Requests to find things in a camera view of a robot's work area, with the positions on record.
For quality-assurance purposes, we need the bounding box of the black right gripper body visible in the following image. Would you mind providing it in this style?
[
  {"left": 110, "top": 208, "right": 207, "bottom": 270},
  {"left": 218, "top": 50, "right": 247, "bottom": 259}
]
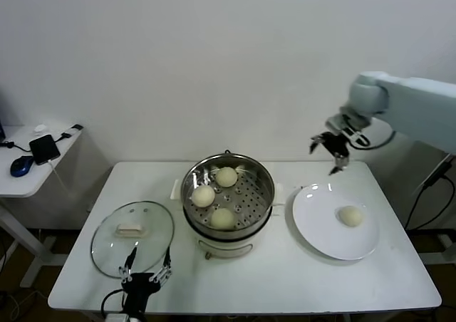
[{"left": 319, "top": 128, "right": 353, "bottom": 158}]

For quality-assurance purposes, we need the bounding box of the black smartphone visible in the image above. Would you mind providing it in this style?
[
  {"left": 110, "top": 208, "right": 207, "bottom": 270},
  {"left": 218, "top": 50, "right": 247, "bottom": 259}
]
[{"left": 28, "top": 133, "right": 61, "bottom": 165}]

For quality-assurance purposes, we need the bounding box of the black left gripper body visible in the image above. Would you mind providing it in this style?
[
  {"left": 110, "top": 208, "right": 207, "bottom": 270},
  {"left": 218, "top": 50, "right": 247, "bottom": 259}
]
[{"left": 120, "top": 272, "right": 162, "bottom": 314}]

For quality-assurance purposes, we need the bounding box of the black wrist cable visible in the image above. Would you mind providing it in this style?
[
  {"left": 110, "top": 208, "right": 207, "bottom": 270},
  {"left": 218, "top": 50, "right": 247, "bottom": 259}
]
[
  {"left": 363, "top": 129, "right": 397, "bottom": 151},
  {"left": 100, "top": 288, "right": 126, "bottom": 318}
]

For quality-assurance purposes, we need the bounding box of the white side table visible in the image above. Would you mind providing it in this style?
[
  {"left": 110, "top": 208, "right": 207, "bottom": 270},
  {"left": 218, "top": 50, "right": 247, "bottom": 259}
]
[{"left": 0, "top": 124, "right": 87, "bottom": 288}]

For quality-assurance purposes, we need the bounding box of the thin white charging cable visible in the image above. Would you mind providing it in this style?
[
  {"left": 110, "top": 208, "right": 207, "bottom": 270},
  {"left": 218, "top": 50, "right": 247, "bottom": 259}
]
[{"left": 47, "top": 159, "right": 78, "bottom": 199}]

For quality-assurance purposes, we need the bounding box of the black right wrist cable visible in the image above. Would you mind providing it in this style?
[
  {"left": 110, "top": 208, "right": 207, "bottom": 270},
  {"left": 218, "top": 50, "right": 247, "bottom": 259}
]
[{"left": 363, "top": 129, "right": 397, "bottom": 151}]

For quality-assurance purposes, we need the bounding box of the black power cable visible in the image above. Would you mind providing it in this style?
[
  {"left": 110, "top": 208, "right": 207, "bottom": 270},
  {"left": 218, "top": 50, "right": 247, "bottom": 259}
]
[{"left": 405, "top": 153, "right": 456, "bottom": 231}]

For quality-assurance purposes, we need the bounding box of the white round plate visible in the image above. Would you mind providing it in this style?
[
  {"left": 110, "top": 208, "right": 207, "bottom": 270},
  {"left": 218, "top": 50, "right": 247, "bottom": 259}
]
[{"left": 291, "top": 182, "right": 380, "bottom": 262}]

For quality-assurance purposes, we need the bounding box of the white steamed baozi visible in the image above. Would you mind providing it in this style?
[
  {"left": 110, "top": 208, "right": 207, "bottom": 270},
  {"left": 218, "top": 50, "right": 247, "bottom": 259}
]
[
  {"left": 211, "top": 208, "right": 236, "bottom": 230},
  {"left": 337, "top": 204, "right": 365, "bottom": 229},
  {"left": 216, "top": 167, "right": 238, "bottom": 188},
  {"left": 192, "top": 185, "right": 216, "bottom": 208}
]

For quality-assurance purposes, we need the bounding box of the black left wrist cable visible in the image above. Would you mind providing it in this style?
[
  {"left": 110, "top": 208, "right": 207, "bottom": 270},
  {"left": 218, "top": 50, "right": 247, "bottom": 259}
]
[{"left": 100, "top": 288, "right": 126, "bottom": 318}]

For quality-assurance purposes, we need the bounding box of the steel steamer basket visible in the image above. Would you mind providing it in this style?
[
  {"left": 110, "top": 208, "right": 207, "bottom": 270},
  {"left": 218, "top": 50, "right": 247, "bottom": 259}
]
[{"left": 171, "top": 152, "right": 286, "bottom": 232}]

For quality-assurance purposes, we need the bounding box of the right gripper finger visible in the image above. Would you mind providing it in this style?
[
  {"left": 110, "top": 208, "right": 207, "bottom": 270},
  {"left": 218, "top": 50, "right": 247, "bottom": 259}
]
[
  {"left": 308, "top": 133, "right": 325, "bottom": 156},
  {"left": 327, "top": 154, "right": 350, "bottom": 177}
]

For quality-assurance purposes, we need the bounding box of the glass pot lid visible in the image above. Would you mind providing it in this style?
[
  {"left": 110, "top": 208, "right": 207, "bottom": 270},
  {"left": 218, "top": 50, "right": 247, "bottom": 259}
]
[{"left": 90, "top": 199, "right": 176, "bottom": 279}]

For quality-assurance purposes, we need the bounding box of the white electric cooker base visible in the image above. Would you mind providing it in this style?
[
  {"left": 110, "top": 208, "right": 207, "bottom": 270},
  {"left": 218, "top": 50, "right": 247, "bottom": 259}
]
[{"left": 171, "top": 185, "right": 286, "bottom": 261}]

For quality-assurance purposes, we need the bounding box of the blue computer mouse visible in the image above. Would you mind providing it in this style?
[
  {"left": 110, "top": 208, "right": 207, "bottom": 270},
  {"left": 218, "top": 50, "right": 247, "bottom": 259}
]
[{"left": 9, "top": 155, "right": 35, "bottom": 177}]

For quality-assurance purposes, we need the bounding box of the black adapter cable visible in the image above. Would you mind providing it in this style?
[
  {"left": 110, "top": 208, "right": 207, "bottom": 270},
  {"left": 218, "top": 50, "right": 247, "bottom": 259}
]
[{"left": 53, "top": 123, "right": 84, "bottom": 145}]

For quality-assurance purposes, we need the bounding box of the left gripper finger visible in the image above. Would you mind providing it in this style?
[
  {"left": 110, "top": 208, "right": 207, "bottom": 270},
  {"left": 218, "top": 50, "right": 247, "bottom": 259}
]
[
  {"left": 150, "top": 249, "right": 173, "bottom": 284},
  {"left": 118, "top": 246, "right": 139, "bottom": 284}
]

